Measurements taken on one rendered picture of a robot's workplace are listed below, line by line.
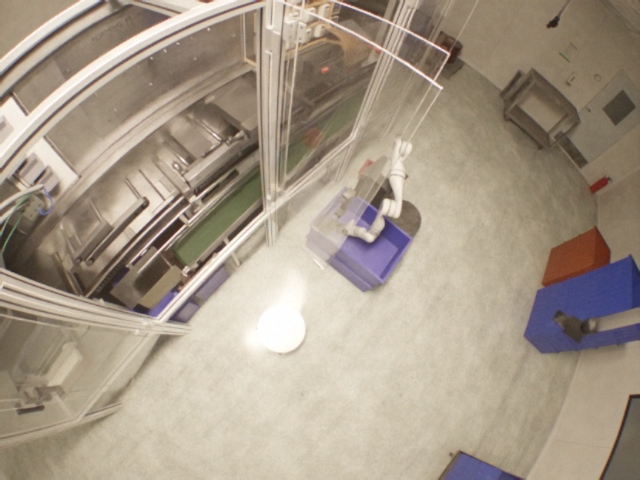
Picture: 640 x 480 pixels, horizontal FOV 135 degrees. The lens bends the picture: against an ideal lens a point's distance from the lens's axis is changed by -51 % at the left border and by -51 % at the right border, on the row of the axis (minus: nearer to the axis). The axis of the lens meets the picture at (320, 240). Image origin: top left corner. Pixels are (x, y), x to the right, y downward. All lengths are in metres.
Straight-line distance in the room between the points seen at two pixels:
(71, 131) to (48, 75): 0.26
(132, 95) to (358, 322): 1.98
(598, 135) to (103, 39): 6.27
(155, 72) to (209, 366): 1.81
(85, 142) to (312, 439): 2.21
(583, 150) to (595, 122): 0.67
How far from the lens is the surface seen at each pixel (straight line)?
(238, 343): 2.01
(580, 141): 6.05
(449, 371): 2.46
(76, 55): 1.12
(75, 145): 1.27
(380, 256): 1.99
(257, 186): 1.56
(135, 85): 1.26
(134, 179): 1.43
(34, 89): 1.13
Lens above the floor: 1.99
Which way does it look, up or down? 68 degrees down
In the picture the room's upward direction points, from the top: 23 degrees clockwise
